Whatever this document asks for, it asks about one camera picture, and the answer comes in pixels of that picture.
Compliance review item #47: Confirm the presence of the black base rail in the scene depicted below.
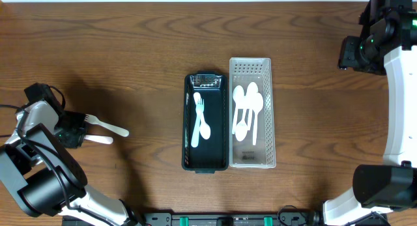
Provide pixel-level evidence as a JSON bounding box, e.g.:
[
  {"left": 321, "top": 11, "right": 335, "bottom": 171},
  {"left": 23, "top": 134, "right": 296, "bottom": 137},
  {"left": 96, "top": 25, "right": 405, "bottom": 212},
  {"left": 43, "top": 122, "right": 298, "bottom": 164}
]
[{"left": 61, "top": 206, "right": 388, "bottom": 226}]

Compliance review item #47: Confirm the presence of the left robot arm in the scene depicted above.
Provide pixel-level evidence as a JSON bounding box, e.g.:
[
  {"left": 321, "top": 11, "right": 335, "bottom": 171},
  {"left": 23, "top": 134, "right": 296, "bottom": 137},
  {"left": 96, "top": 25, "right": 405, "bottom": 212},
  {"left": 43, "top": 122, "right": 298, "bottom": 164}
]
[{"left": 1, "top": 83, "right": 146, "bottom": 225}]

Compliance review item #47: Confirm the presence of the white fork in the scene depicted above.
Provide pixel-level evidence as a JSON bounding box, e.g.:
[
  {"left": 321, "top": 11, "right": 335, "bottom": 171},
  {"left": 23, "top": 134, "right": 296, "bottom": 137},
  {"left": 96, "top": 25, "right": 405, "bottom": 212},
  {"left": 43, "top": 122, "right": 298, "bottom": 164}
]
[
  {"left": 84, "top": 135, "right": 113, "bottom": 145},
  {"left": 84, "top": 114, "right": 130, "bottom": 137},
  {"left": 191, "top": 98, "right": 204, "bottom": 148}
]

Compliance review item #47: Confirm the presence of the clear plastic basket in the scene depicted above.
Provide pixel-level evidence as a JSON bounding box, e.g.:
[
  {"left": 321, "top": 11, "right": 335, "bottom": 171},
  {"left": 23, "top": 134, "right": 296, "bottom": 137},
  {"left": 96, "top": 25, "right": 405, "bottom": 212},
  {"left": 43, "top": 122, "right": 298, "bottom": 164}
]
[{"left": 229, "top": 57, "right": 276, "bottom": 169}]

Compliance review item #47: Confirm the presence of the white spoon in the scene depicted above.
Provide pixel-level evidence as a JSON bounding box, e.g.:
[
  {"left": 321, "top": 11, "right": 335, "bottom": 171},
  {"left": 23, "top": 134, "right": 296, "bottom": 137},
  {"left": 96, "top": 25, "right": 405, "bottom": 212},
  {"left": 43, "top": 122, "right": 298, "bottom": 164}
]
[
  {"left": 235, "top": 102, "right": 248, "bottom": 141},
  {"left": 194, "top": 92, "right": 211, "bottom": 140},
  {"left": 252, "top": 92, "right": 263, "bottom": 146},
  {"left": 232, "top": 85, "right": 244, "bottom": 134},
  {"left": 246, "top": 82, "right": 258, "bottom": 130}
]

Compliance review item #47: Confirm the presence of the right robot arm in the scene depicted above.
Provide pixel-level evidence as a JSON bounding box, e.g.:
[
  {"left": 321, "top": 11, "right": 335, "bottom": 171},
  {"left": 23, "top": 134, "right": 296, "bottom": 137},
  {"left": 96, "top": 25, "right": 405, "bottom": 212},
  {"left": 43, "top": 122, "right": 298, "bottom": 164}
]
[{"left": 321, "top": 0, "right": 416, "bottom": 225}]

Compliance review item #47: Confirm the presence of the black plastic basket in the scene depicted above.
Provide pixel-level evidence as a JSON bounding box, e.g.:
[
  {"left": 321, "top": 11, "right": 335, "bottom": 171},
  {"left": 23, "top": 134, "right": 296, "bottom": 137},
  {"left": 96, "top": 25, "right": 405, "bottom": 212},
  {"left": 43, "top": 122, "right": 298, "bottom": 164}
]
[{"left": 182, "top": 72, "right": 229, "bottom": 174}]

